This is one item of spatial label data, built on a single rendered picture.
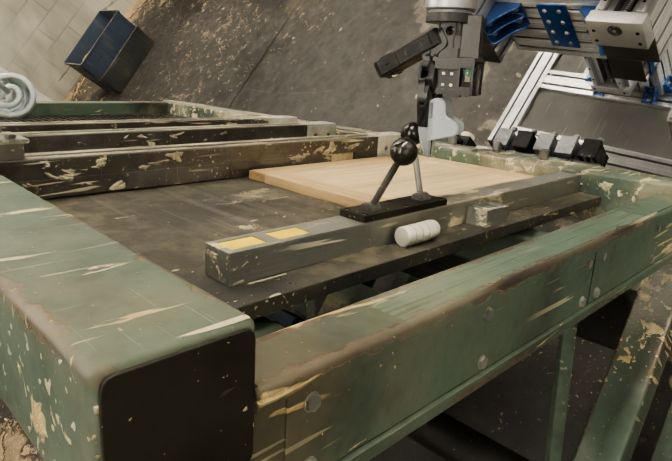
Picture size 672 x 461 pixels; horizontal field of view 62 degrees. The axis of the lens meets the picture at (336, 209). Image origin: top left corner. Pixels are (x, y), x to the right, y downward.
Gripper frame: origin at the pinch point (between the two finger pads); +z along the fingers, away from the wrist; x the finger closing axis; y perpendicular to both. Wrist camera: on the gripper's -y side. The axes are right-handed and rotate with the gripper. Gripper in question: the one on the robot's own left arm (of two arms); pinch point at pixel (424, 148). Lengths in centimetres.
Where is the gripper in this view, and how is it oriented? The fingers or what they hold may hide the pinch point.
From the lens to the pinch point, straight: 89.9
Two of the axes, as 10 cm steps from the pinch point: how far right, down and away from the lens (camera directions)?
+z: -0.5, 9.7, 2.4
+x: 4.3, -2.0, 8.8
